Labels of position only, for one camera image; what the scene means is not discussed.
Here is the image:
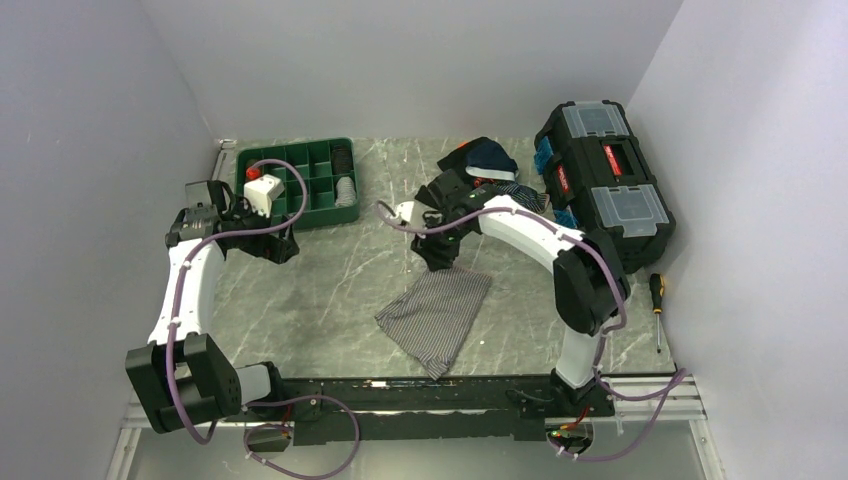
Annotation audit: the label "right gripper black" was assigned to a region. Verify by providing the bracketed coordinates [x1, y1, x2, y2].
[410, 216, 470, 274]

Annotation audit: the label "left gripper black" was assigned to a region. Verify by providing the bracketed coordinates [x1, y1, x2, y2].
[228, 195, 299, 264]

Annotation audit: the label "grey striped underwear orange trim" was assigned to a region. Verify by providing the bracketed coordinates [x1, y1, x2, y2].
[375, 268, 492, 380]

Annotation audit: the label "green divided organizer tray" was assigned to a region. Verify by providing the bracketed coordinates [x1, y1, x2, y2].
[234, 137, 360, 230]

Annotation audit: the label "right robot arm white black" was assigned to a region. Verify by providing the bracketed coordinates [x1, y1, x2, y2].
[389, 171, 630, 415]

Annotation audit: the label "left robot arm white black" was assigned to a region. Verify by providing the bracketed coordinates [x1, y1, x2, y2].
[125, 175, 299, 434]

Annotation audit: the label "grey striped rolled underwear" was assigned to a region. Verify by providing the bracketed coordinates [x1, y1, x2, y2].
[334, 176, 357, 208]

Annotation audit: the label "black underwear tan patch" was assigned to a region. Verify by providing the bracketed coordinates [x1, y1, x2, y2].
[414, 137, 489, 209]

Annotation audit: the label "dark navy underwear white band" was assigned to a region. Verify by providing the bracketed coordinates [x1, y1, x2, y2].
[465, 137, 519, 182]

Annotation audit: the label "black rolled underwear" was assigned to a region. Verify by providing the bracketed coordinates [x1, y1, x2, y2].
[330, 145, 354, 175]

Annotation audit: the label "black toolbox clear lids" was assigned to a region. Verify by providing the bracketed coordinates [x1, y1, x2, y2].
[534, 100, 677, 274]

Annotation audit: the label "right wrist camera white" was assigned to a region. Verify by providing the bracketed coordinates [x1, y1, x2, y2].
[392, 200, 416, 232]

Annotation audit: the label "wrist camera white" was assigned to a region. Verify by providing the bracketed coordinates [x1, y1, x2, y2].
[392, 200, 416, 232]
[243, 167, 285, 218]

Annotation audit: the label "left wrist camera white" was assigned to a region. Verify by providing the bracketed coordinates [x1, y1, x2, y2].
[243, 167, 285, 218]

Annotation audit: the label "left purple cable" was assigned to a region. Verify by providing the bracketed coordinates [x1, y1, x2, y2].
[164, 157, 363, 480]

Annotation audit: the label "purple cable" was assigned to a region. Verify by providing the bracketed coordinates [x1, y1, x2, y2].
[164, 157, 363, 480]
[374, 201, 690, 465]

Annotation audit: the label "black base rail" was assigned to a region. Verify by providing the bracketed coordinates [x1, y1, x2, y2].
[221, 374, 617, 446]

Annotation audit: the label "aluminium frame rail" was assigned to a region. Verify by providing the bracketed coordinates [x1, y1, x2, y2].
[105, 374, 710, 480]

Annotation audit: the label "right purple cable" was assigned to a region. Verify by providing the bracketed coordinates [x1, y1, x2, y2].
[374, 201, 690, 465]

